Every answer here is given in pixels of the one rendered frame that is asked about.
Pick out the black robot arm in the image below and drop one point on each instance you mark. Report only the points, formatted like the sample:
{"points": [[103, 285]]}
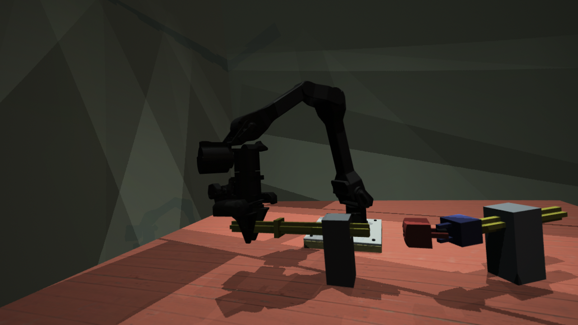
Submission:
{"points": [[329, 103]]}

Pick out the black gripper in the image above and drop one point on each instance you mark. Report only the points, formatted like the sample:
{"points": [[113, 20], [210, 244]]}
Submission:
{"points": [[246, 207]]}

